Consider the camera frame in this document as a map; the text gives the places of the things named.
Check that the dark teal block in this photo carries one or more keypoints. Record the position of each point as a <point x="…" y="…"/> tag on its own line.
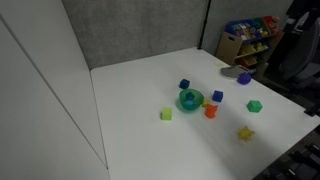
<point x="190" y="96"/>

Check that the green hexagonal block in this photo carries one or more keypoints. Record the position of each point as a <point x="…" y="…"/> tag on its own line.
<point x="254" y="106"/>

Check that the light blue block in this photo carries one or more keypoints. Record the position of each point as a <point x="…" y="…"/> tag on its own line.
<point x="190" y="103"/>

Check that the black stand pole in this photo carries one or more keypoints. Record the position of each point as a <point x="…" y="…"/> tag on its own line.
<point x="204" y="25"/>

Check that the dark office chair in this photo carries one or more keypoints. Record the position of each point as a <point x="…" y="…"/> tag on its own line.
<point x="300" y="56"/>

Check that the small yellow toy figure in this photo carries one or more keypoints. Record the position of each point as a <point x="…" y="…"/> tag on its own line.
<point x="206" y="102"/>

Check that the dark blue cube block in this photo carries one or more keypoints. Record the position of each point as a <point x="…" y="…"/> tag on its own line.
<point x="184" y="83"/>

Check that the orange toy figure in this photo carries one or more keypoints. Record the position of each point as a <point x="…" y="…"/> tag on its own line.
<point x="211" y="111"/>

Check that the light green cube block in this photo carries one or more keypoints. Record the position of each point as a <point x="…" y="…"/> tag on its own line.
<point x="166" y="113"/>

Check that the yellow star toy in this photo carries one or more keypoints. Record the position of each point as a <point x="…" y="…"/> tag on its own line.
<point x="246" y="133"/>

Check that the black table clamp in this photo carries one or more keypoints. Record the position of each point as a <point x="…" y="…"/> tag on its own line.
<point x="313" y="110"/>

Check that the green bowl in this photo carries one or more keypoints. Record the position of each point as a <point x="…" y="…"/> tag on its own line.
<point x="182" y="100"/>

